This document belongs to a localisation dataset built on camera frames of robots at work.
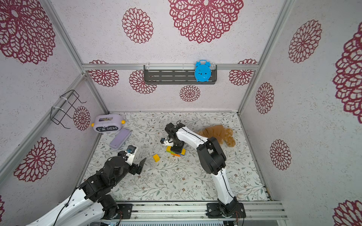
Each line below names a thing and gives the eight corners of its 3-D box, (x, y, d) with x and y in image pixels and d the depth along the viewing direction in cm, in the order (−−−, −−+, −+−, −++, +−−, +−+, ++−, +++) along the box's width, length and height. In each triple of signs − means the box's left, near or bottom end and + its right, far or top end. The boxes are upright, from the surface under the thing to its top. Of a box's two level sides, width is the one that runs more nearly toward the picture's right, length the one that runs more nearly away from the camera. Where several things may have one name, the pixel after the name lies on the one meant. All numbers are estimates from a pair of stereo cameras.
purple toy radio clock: (95, 134, 109) (88, 126, 101) (101, 122, 117) (95, 114, 109) (121, 134, 109) (117, 126, 101) (125, 122, 117) (121, 114, 109)
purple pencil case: (109, 148, 101) (107, 145, 98) (122, 130, 111) (120, 127, 108) (120, 151, 99) (118, 148, 96) (131, 133, 109) (130, 130, 106)
